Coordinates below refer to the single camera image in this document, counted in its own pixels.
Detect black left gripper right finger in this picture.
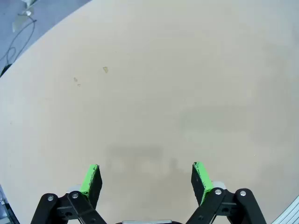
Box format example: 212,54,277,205
184,161,267,224

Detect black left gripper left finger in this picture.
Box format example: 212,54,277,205
30,164,108,224

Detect aluminium frame rail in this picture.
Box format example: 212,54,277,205
272,195,299,224

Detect black floor cable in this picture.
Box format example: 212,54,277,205
0,20,37,77

